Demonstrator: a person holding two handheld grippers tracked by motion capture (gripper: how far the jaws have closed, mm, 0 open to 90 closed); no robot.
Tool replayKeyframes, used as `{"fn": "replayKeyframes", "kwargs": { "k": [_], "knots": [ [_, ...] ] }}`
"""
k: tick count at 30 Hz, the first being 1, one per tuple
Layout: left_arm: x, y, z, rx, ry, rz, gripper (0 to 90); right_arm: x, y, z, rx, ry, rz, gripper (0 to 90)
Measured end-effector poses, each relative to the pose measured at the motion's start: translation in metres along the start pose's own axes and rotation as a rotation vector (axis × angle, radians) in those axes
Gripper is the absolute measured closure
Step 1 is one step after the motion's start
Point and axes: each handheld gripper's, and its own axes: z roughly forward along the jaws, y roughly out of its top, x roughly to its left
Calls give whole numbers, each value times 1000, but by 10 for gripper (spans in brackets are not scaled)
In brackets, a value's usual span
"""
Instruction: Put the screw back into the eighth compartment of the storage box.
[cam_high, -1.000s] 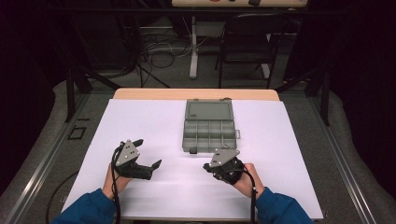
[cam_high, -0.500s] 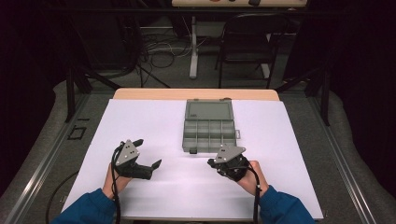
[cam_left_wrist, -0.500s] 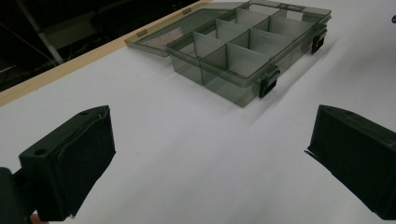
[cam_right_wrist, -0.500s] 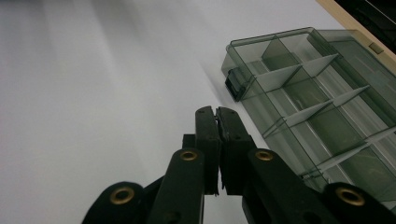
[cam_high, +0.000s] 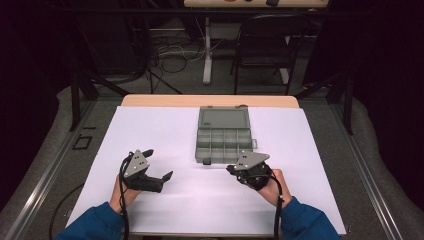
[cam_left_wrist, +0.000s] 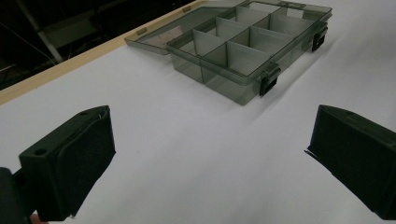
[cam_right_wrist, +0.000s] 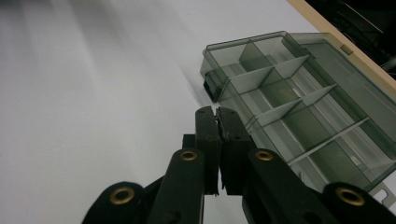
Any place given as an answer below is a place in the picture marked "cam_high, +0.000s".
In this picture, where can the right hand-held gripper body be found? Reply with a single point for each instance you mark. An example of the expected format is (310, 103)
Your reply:
(251, 163)

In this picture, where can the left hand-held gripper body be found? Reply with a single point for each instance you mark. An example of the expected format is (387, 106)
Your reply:
(136, 166)

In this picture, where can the grey transparent compartment box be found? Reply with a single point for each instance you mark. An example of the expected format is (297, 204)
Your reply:
(223, 133)

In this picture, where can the person's left hand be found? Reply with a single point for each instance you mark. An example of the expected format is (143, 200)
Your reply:
(121, 198)

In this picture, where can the person's right hand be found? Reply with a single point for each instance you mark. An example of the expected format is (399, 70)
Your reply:
(275, 193)

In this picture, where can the white paper sheet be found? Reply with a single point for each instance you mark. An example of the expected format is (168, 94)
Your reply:
(200, 200)

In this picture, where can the black tripod legs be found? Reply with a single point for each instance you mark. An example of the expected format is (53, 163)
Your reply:
(163, 81)

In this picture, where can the black metal stand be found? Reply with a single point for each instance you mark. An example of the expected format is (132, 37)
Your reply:
(348, 103)
(76, 100)

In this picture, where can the wooden desk with white legs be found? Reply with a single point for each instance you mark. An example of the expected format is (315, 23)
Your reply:
(207, 50)

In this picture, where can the black folding chair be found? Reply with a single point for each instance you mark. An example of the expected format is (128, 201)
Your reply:
(266, 43)

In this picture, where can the black curtain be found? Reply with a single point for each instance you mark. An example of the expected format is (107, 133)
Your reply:
(30, 83)
(390, 83)

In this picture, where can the black metal crossbar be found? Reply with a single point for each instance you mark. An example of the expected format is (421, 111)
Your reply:
(133, 11)

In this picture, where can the black object on desk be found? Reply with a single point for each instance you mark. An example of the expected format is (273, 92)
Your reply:
(272, 2)

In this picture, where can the aluminium floor rail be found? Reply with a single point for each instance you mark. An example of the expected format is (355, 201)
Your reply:
(43, 180)
(366, 173)

